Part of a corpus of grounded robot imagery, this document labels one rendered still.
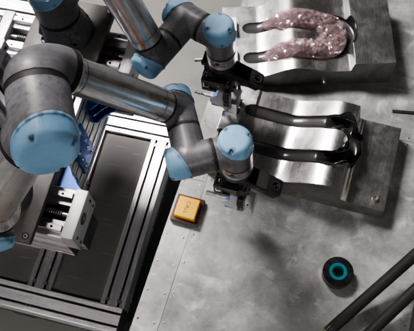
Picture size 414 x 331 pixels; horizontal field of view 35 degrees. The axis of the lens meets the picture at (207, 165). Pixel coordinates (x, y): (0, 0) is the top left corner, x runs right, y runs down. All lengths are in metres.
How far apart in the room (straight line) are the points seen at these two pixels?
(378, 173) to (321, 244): 0.25
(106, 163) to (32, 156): 1.49
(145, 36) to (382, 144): 0.76
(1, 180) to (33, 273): 1.26
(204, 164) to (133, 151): 1.24
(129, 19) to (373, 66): 0.80
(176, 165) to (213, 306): 0.52
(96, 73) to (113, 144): 1.38
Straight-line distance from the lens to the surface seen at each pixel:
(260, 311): 1.79
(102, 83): 1.30
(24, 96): 1.15
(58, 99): 1.15
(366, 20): 2.06
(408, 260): 1.77
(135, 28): 1.52
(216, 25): 1.58
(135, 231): 2.49
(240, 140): 1.39
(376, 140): 1.92
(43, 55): 1.20
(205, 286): 1.81
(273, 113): 1.90
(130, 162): 2.61
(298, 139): 1.86
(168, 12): 1.65
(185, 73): 3.02
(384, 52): 2.01
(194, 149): 1.41
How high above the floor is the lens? 2.56
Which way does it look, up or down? 66 degrees down
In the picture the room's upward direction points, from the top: 9 degrees counter-clockwise
